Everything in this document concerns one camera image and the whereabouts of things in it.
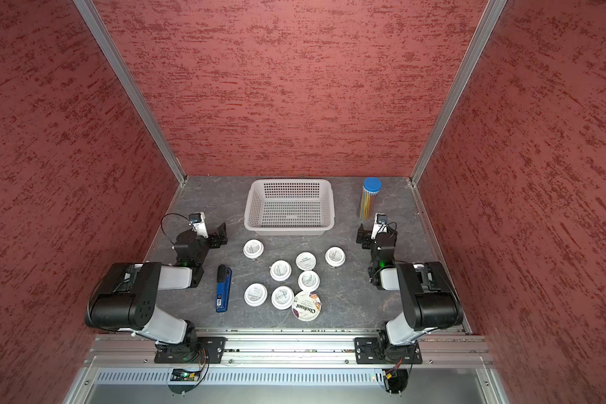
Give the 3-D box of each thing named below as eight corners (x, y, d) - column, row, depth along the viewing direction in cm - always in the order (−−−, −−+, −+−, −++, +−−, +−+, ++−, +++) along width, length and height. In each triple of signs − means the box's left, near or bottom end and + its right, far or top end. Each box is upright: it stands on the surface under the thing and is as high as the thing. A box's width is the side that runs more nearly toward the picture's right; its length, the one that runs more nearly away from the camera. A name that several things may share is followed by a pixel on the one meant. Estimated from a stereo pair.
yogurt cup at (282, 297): (272, 313, 82) (270, 307, 77) (274, 292, 87) (272, 285, 82) (293, 313, 82) (292, 307, 77) (294, 292, 87) (293, 285, 82)
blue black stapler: (216, 313, 83) (212, 308, 79) (220, 270, 92) (216, 265, 89) (229, 311, 83) (225, 307, 79) (232, 269, 93) (228, 263, 89)
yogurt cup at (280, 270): (271, 286, 89) (268, 277, 83) (273, 268, 93) (270, 259, 87) (290, 286, 89) (289, 277, 83) (291, 268, 93) (290, 259, 87)
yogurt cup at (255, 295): (246, 310, 83) (242, 303, 78) (249, 290, 87) (245, 283, 82) (267, 310, 83) (264, 303, 78) (269, 290, 87) (267, 283, 82)
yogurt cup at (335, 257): (325, 271, 92) (326, 263, 87) (324, 254, 96) (325, 246, 91) (344, 271, 92) (346, 263, 87) (342, 255, 96) (344, 246, 91)
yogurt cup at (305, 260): (294, 272, 92) (293, 264, 87) (300, 256, 96) (299, 248, 91) (311, 277, 90) (311, 270, 86) (316, 261, 95) (317, 254, 90)
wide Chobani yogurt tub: (292, 323, 81) (292, 318, 76) (294, 296, 86) (293, 290, 82) (321, 323, 81) (322, 318, 77) (320, 296, 86) (321, 290, 82)
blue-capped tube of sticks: (354, 216, 108) (362, 184, 93) (359, 206, 112) (367, 174, 96) (367, 221, 107) (378, 190, 91) (372, 210, 110) (382, 179, 95)
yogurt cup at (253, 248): (245, 263, 94) (241, 254, 88) (248, 248, 98) (244, 239, 92) (264, 263, 94) (261, 254, 88) (266, 248, 98) (263, 239, 92)
